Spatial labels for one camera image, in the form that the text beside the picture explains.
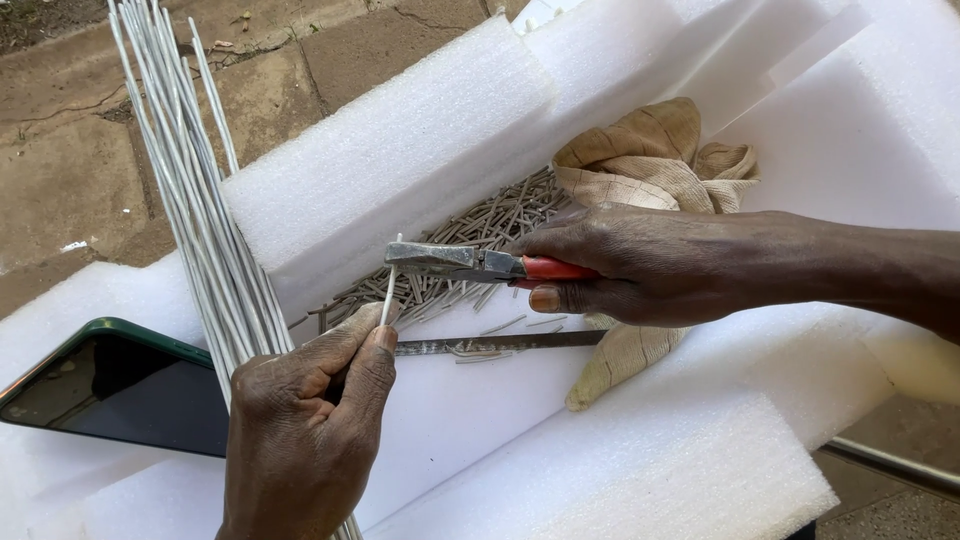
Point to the person's right hand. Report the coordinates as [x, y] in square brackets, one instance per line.
[660, 262]

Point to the person's left hand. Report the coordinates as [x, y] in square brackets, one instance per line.
[292, 435]

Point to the beige cloth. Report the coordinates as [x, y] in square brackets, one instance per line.
[637, 165]

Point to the flat metal strip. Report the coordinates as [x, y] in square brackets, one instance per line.
[525, 342]

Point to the green smartphone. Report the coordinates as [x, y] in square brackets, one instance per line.
[112, 390]

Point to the large white foam base sheet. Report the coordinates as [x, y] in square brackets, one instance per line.
[637, 465]

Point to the folded white foam sheet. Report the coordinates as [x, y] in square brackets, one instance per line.
[847, 112]

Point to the thick white foam block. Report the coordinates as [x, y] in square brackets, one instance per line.
[390, 150]

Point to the metal table rim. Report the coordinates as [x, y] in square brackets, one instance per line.
[892, 465]

